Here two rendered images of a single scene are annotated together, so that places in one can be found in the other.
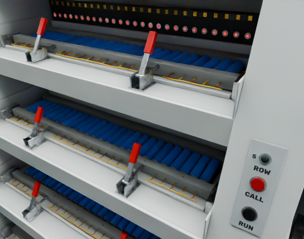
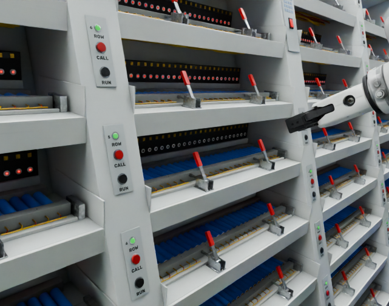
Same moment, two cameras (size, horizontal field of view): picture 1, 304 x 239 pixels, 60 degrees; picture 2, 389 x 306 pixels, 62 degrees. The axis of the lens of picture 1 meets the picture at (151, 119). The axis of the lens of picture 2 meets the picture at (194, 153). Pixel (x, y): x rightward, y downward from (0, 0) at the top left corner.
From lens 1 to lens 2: 1.06 m
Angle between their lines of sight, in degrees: 74
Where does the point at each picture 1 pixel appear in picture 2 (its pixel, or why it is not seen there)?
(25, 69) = (196, 115)
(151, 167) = (257, 155)
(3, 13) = not seen: hidden behind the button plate
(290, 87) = (298, 87)
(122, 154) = (243, 158)
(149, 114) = (269, 115)
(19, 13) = not seen: hidden behind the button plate
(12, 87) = not seen: hidden behind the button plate
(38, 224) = (229, 263)
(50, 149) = (216, 183)
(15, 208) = (203, 279)
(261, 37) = (290, 71)
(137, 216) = (281, 175)
